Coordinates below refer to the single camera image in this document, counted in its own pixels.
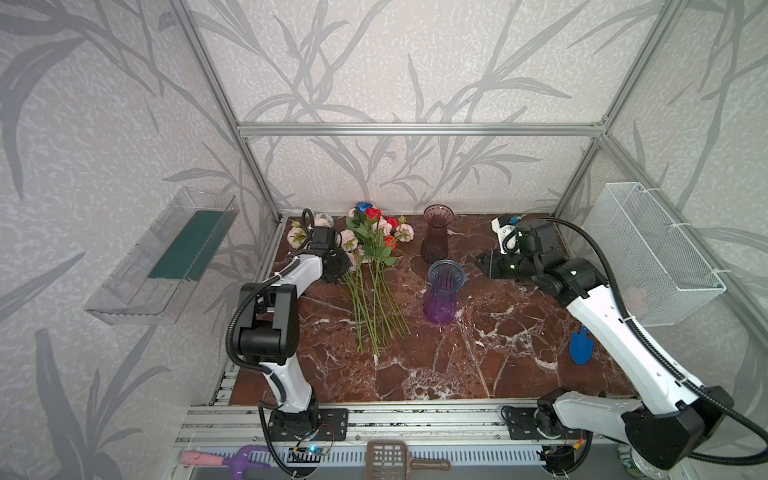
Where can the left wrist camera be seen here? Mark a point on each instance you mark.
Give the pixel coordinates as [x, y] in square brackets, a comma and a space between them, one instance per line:
[322, 239]

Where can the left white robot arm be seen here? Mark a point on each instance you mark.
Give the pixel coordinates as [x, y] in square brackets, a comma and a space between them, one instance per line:
[264, 332]

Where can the dark red glass vase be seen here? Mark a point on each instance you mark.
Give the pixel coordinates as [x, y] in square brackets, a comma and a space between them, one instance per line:
[435, 243]

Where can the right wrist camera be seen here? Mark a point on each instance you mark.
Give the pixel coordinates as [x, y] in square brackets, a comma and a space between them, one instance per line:
[505, 227]

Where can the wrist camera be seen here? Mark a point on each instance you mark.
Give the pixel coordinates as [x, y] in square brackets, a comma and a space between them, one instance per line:
[322, 239]
[505, 227]

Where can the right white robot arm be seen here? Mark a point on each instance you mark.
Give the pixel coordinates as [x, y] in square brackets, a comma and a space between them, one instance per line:
[674, 412]

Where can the blue scoop brush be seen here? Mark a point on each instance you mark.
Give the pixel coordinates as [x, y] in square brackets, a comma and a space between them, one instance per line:
[581, 346]

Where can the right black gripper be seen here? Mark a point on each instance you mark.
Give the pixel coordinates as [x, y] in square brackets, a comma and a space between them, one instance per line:
[496, 264]

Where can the purple glass vase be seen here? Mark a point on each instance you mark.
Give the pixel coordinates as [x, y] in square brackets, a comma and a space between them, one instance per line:
[446, 279]

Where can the metal tin can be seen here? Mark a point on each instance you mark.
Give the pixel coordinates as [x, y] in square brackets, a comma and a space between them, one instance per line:
[640, 468]

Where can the white wire basket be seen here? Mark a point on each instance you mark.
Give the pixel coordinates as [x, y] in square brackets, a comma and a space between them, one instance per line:
[661, 275]

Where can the clear plastic tray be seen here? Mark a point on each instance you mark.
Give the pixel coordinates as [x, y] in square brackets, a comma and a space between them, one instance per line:
[152, 285]

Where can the purple pink toy tool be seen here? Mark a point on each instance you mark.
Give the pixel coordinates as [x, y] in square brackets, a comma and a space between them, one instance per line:
[238, 464]

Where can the flower bunch on table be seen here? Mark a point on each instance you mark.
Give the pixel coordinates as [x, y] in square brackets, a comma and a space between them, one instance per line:
[369, 240]

